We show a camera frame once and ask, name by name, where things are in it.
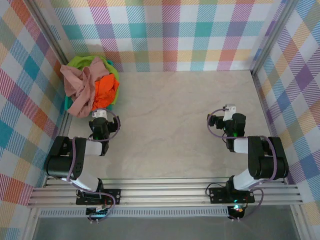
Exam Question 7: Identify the orange shorts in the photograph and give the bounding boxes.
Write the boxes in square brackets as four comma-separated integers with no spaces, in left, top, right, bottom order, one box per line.
[91,74,120,111]

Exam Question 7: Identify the pink shorts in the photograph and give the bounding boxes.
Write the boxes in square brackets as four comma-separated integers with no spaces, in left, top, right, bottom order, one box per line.
[59,56,111,118]

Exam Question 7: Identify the lime green shorts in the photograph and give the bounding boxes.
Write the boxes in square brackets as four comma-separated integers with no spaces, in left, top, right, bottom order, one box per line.
[66,55,121,106]

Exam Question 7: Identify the teal plastic basket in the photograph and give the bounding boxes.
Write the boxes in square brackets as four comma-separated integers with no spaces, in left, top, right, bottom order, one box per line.
[63,58,118,112]

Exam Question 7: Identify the left controller board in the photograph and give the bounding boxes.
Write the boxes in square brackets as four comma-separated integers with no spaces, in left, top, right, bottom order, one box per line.
[86,207,111,217]

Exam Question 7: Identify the controller board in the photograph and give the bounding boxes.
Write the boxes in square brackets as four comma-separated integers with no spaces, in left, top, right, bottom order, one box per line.
[86,207,111,217]
[228,204,245,218]

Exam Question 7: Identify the right controller board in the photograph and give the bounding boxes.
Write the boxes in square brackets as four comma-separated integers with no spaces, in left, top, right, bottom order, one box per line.
[228,204,245,218]

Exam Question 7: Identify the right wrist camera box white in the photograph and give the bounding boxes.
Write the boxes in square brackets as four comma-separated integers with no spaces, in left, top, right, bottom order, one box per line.
[223,103,237,123]

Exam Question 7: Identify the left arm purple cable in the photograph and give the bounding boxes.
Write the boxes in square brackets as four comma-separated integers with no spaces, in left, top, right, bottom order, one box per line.
[66,107,122,221]

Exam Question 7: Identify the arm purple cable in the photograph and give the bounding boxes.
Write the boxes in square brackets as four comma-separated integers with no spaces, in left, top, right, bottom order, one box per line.
[206,106,279,222]
[66,107,122,221]

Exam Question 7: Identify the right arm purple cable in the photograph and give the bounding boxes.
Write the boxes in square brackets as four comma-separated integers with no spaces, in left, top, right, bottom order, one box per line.
[206,106,279,222]

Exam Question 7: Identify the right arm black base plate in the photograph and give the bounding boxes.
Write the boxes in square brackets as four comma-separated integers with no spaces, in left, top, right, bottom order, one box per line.
[209,186,255,204]

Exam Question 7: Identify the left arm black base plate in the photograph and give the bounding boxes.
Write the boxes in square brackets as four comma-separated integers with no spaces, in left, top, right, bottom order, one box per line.
[76,188,122,205]

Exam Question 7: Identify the aluminium mounting rail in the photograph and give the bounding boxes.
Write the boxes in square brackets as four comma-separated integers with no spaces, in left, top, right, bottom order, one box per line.
[26,177,303,208]

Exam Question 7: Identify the aluminium corner post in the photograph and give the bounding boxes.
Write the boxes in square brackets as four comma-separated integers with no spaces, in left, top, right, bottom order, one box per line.
[24,0,71,68]
[251,0,301,76]

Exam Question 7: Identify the slotted grey cable duct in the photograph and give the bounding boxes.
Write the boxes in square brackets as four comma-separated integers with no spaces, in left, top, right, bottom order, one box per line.
[39,209,230,218]

